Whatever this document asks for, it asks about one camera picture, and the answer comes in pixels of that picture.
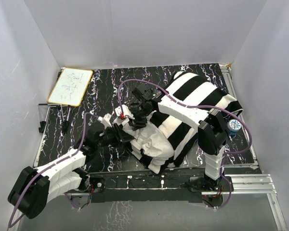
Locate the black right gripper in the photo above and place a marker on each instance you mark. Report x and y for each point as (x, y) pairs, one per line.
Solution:
(136, 122)

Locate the aluminium table frame rail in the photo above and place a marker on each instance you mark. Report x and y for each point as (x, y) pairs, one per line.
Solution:
(176, 200)

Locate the yellow framed whiteboard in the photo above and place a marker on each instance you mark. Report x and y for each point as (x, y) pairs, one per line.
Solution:
(70, 87)

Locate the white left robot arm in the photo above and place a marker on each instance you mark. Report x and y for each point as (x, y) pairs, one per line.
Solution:
(48, 178)

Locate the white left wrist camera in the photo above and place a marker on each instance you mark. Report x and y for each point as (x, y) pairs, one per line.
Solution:
(105, 120)

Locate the blue white tape roll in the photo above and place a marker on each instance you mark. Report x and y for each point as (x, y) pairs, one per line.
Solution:
(234, 126)

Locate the black white striped pillowcase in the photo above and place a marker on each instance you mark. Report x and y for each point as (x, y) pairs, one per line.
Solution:
(190, 114)

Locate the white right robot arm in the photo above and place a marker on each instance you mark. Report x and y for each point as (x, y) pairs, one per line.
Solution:
(179, 134)

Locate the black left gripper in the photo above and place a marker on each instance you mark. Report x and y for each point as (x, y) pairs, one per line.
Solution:
(119, 135)

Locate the white pillow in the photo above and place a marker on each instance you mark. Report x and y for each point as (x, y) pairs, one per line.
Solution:
(150, 146)

